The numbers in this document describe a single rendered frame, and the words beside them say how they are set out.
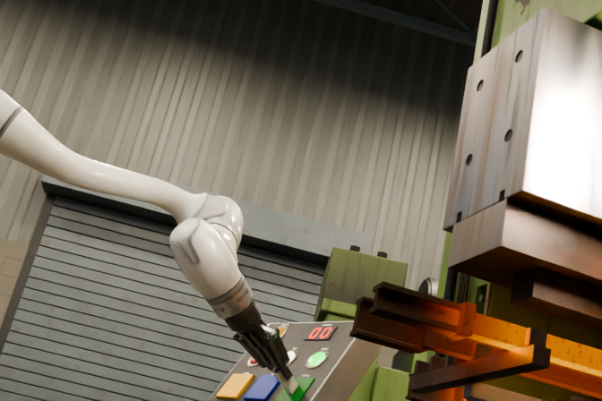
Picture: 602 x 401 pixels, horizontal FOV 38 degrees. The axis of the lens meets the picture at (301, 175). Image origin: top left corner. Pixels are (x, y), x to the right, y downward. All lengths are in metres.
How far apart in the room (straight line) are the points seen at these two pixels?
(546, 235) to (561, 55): 0.36
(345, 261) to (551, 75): 5.07
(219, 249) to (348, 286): 4.93
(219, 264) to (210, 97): 8.86
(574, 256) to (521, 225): 0.12
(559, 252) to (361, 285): 5.04
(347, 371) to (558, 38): 0.84
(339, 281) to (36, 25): 5.76
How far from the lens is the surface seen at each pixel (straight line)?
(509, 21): 2.28
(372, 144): 10.68
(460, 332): 0.92
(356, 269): 6.68
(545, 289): 1.69
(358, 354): 1.98
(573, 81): 1.76
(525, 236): 1.64
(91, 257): 9.80
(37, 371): 9.60
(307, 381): 1.93
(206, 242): 1.73
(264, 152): 10.35
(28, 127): 1.73
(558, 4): 2.08
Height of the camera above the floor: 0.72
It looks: 22 degrees up
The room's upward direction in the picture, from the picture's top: 13 degrees clockwise
